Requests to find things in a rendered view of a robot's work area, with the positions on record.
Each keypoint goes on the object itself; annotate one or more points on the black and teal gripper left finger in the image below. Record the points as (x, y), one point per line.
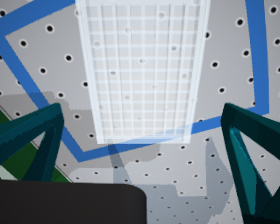
(17, 133)

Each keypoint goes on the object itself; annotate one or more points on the white well plate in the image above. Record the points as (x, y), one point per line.
(125, 87)

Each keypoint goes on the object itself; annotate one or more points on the blue tape outline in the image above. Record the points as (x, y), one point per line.
(38, 9)

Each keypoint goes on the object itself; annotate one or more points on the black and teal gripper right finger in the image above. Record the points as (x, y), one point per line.
(253, 194)

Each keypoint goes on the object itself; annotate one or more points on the grey rectangular base plate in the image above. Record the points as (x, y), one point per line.
(185, 183)

